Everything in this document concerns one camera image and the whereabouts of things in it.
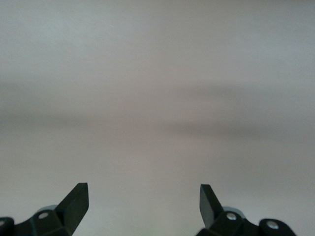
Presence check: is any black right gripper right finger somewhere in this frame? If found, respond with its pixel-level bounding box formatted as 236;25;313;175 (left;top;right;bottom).
195;184;296;236

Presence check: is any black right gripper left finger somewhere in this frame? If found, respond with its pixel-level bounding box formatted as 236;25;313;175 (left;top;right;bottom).
0;182;89;236

